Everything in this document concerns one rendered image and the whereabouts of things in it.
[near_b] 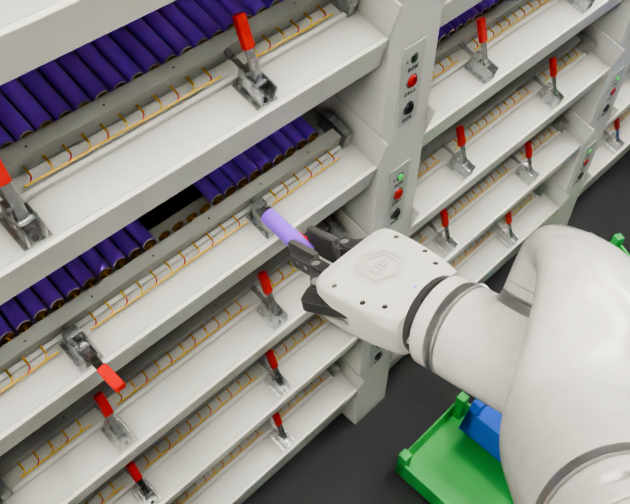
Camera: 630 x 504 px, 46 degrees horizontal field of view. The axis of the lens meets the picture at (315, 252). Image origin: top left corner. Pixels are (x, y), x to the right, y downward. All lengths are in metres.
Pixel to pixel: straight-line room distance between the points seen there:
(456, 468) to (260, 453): 0.42
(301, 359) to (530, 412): 0.87
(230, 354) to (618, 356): 0.67
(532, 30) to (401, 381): 0.80
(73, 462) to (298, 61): 0.56
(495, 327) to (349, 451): 1.04
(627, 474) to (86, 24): 0.47
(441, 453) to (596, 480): 1.27
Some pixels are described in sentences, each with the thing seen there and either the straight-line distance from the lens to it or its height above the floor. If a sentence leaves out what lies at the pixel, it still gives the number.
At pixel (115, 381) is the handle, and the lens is 0.79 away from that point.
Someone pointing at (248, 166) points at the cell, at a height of 0.80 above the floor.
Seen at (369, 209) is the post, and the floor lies 0.66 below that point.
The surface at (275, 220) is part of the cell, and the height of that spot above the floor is 0.88.
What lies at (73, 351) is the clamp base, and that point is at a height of 0.78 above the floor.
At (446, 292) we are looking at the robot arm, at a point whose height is 0.96.
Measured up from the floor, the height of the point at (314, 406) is 0.16.
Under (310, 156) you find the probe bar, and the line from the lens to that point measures 0.96.
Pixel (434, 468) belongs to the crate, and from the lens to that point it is 1.59.
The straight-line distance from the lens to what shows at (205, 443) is 1.21.
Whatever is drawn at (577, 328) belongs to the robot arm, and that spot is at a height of 1.08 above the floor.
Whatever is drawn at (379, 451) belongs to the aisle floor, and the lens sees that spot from 1.60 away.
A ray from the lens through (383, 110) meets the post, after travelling 0.94.
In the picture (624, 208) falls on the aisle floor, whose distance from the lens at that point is 2.14.
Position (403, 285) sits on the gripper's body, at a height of 0.93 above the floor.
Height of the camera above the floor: 1.44
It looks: 50 degrees down
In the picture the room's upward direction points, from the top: straight up
